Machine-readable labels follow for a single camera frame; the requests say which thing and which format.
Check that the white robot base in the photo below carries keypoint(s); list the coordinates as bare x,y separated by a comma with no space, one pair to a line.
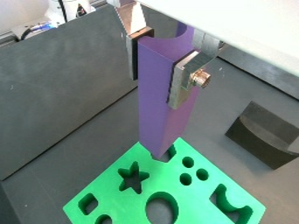
29,17

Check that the black block holder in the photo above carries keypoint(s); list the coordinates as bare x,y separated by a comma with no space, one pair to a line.
265,135

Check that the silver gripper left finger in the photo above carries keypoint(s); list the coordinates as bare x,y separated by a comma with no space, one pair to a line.
133,19

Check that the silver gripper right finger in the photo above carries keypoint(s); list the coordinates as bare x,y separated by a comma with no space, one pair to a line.
189,72

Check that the green shape sorter board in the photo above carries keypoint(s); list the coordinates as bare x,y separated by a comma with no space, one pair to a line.
204,195

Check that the purple arch block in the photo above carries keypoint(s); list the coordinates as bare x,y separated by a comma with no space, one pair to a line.
162,123

